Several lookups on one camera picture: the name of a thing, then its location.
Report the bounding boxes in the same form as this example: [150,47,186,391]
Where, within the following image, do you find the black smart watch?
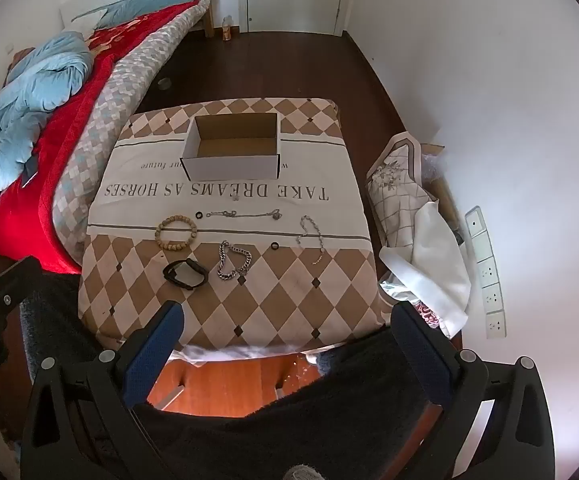
[162,258,208,290]

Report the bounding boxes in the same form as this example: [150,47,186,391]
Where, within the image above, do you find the wooden bead bracelet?
[154,213,199,253]

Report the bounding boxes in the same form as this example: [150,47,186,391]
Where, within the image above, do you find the chunky silver chain bracelet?
[215,239,255,282]

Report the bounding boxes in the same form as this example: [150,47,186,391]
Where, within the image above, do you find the red blanket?
[0,0,197,272]

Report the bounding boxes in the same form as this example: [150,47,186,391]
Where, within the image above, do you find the white power strip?
[465,206,506,339]

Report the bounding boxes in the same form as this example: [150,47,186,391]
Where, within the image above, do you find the black fuzzy chair cover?
[20,273,428,479]

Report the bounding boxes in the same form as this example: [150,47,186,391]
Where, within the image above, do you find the light blue duvet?
[0,30,94,194]

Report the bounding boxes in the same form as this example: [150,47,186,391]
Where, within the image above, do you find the grey checkered quilt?
[45,0,211,274]

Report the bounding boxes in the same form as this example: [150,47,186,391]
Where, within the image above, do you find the white cardboard box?
[180,113,282,182]

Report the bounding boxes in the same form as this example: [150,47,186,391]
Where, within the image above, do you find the round object on floor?
[158,78,171,90]

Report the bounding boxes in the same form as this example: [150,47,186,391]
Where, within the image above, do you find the checkered beige table cloth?
[78,98,390,363]

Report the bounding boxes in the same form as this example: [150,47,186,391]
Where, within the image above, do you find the teal pillow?
[95,0,194,29]

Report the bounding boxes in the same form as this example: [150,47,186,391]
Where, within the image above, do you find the bottle on floor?
[222,15,233,41]

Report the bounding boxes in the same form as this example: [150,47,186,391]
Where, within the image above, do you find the thin silver chain necklace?
[204,207,284,221]

